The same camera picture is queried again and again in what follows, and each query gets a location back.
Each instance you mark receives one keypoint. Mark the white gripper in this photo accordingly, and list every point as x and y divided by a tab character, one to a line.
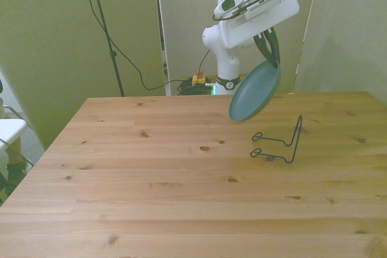
236	34

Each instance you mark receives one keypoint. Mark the teal round plate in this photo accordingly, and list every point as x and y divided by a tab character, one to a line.
254	95

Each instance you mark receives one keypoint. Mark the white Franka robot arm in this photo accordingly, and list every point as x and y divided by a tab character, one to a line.
225	58

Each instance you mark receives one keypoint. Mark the yellow emergency stop button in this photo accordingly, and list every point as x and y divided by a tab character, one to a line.
198	79

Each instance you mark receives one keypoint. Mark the black tripod pole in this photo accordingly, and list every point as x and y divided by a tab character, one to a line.
112	54

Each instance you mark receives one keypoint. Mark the white chair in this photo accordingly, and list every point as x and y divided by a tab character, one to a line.
10	128

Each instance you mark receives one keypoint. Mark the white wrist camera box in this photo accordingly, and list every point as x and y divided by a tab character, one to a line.
263	5

